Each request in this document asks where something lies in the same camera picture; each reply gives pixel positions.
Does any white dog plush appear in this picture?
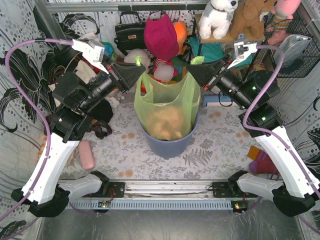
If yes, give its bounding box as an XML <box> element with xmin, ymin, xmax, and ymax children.
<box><xmin>198</xmin><ymin>0</ymin><xmax>238</xmax><ymax>40</ymax></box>

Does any magenta cloth bag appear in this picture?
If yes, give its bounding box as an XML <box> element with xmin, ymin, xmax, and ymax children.
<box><xmin>144</xmin><ymin>13</ymin><xmax>179</xmax><ymax>61</ymax></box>

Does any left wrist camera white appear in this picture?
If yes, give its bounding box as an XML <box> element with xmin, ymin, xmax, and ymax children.
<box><xmin>72</xmin><ymin>39</ymin><xmax>109</xmax><ymax>74</ymax></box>

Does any cream canvas tote bag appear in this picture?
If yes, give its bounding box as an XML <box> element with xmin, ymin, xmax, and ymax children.
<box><xmin>48</xmin><ymin>59</ymin><xmax>97</xmax><ymax>91</ymax></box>

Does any pink plush toy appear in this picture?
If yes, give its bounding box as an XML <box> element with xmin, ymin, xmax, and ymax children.
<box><xmin>265</xmin><ymin>0</ymin><xmax>301</xmax><ymax>32</ymax></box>

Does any pink rolled cloth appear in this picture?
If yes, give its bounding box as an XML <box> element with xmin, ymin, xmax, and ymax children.
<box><xmin>78</xmin><ymin>140</ymin><xmax>95</xmax><ymax>171</ymax></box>

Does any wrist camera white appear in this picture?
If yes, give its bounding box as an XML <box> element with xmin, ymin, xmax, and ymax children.
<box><xmin>72</xmin><ymin>39</ymin><xmax>109</xmax><ymax>74</ymax></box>
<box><xmin>227</xmin><ymin>38</ymin><xmax>258</xmax><ymax>70</ymax></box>

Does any black metal wooden shelf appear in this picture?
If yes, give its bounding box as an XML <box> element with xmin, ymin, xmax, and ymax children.
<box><xmin>192</xmin><ymin>14</ymin><xmax>266</xmax><ymax>68</ymax></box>

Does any pink white plush doll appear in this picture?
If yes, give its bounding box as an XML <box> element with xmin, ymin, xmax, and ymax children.
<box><xmin>153</xmin><ymin>58</ymin><xmax>178</xmax><ymax>83</ymax></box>

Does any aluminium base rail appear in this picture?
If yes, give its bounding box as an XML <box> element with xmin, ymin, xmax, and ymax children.
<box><xmin>66</xmin><ymin>180</ymin><xmax>259</xmax><ymax>212</ymax></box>

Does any purple striped sock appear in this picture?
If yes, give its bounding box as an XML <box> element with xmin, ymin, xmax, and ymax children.
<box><xmin>247</xmin><ymin>145</ymin><xmax>279</xmax><ymax>175</ymax></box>

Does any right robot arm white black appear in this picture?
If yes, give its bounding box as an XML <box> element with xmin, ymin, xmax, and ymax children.
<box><xmin>186</xmin><ymin>58</ymin><xmax>320</xmax><ymax>217</ymax></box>

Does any rainbow striped bag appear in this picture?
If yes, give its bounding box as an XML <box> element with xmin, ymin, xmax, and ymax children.
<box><xmin>139</xmin><ymin>57</ymin><xmax>191</xmax><ymax>96</ymax></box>

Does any green trash bag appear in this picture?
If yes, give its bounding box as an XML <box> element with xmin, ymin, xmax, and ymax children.
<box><xmin>134</xmin><ymin>72</ymin><xmax>201</xmax><ymax>137</ymax></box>

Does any brown patterned sandal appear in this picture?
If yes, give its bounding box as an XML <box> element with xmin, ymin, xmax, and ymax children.
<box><xmin>87</xmin><ymin>119</ymin><xmax>113</xmax><ymax>140</ymax></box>

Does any colourful printed cloth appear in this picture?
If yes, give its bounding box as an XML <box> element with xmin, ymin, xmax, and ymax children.
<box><xmin>101</xmin><ymin>41</ymin><xmax>117</xmax><ymax>60</ymax></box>

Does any brown teddy bear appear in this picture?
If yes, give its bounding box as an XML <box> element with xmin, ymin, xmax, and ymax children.
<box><xmin>230</xmin><ymin>0</ymin><xmax>278</xmax><ymax>40</ymax></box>

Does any blue trash bin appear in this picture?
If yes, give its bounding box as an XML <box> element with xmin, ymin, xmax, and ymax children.
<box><xmin>139</xmin><ymin>114</ymin><xmax>199</xmax><ymax>159</ymax></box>

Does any silver foil pouch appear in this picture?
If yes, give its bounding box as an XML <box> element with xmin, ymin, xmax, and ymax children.
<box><xmin>275</xmin><ymin>34</ymin><xmax>312</xmax><ymax>67</ymax></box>

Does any black leather handbag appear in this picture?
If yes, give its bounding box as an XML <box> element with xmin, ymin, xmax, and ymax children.
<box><xmin>114</xmin><ymin>11</ymin><xmax>147</xmax><ymax>56</ymax></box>

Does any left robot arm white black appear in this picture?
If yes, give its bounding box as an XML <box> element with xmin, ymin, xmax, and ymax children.
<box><xmin>11</xmin><ymin>59</ymin><xmax>145</xmax><ymax>218</ymax></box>

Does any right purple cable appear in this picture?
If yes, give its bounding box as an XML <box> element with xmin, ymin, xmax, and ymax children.
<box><xmin>242</xmin><ymin>44</ymin><xmax>320</xmax><ymax>231</ymax></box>

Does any yellow duck plush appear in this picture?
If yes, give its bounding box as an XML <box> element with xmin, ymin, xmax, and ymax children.
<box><xmin>252</xmin><ymin>60</ymin><xmax>266</xmax><ymax>72</ymax></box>

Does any white sheep plush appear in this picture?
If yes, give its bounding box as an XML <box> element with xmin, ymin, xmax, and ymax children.
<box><xmin>124</xmin><ymin>48</ymin><xmax>151</xmax><ymax>68</ymax></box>

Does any black orange toy figure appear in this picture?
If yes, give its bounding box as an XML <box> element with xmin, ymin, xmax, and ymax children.
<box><xmin>268</xmin><ymin>105</ymin><xmax>283</xmax><ymax>126</ymax></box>

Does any black hat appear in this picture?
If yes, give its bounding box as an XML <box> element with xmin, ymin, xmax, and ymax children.
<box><xmin>53</xmin><ymin>45</ymin><xmax>83</xmax><ymax>72</ymax></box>

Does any orange plush toy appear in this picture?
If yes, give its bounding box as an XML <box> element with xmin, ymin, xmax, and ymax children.
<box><xmin>173</xmin><ymin>21</ymin><xmax>188</xmax><ymax>55</ymax></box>

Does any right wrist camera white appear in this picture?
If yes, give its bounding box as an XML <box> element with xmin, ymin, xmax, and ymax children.
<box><xmin>227</xmin><ymin>38</ymin><xmax>258</xmax><ymax>70</ymax></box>

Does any black wire basket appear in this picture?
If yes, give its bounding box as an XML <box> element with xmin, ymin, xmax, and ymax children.
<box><xmin>264</xmin><ymin>11</ymin><xmax>320</xmax><ymax>78</ymax></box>

